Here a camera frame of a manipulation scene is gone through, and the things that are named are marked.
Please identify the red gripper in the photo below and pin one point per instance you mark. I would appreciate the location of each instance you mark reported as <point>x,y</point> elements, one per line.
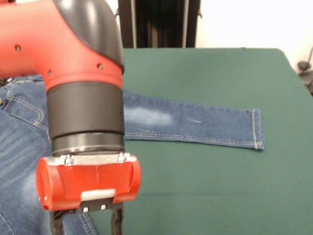
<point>93,181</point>

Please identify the blue denim jeans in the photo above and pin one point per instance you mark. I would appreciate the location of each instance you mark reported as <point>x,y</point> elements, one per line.
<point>207,127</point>

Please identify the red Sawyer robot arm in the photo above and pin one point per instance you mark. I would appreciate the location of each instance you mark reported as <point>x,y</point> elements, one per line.
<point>61,49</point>

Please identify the dark green table cloth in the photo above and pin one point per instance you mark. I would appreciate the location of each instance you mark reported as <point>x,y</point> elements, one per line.
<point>220,195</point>

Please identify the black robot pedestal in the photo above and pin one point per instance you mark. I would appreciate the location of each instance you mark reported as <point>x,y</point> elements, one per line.
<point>159,24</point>

